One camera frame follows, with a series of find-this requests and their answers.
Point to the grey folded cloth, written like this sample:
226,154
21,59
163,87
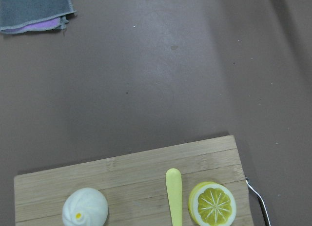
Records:
20,16

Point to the yellow plastic knife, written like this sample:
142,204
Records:
175,195

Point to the thick lemon half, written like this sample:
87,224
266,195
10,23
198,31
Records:
212,204

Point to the white steamed bun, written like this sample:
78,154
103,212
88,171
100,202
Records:
85,207

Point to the bamboo cutting board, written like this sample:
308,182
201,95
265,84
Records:
134,184

